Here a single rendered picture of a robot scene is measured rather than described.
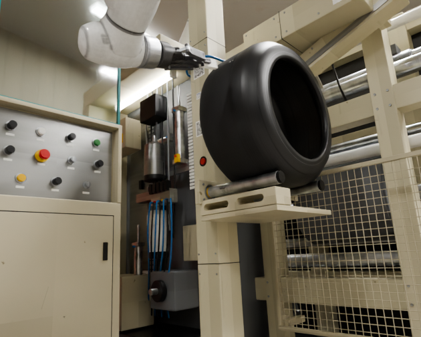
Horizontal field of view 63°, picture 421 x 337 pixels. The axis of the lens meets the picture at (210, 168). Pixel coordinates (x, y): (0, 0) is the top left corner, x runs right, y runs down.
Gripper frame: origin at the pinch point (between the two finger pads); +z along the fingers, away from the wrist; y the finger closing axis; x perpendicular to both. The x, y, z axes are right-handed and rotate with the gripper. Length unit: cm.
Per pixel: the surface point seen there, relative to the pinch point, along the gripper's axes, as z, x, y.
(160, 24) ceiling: 196, -210, 260
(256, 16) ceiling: 286, -191, 172
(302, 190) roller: 44, 46, 6
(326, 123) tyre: 57, 21, -4
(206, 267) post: 15, 69, 41
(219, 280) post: 15, 74, 34
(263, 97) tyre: 14.9, 13.4, -7.2
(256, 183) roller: 16.1, 40.3, 4.9
